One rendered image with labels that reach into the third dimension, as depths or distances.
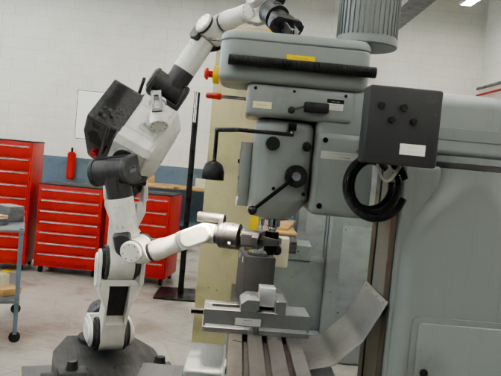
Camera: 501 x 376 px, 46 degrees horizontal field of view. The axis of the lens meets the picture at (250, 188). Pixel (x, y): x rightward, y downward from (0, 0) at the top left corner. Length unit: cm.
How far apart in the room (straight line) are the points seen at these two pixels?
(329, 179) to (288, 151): 15
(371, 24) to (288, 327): 100
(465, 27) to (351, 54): 1011
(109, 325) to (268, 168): 111
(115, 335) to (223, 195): 136
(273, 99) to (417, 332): 83
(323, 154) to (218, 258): 199
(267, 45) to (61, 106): 975
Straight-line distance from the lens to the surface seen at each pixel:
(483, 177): 190
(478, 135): 198
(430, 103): 166
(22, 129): 1166
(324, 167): 184
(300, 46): 185
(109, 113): 217
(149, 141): 213
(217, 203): 368
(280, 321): 196
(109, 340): 266
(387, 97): 163
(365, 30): 193
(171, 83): 230
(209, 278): 375
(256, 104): 183
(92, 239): 679
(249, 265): 228
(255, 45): 184
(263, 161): 185
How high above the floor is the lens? 150
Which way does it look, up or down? 3 degrees down
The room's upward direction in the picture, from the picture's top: 5 degrees clockwise
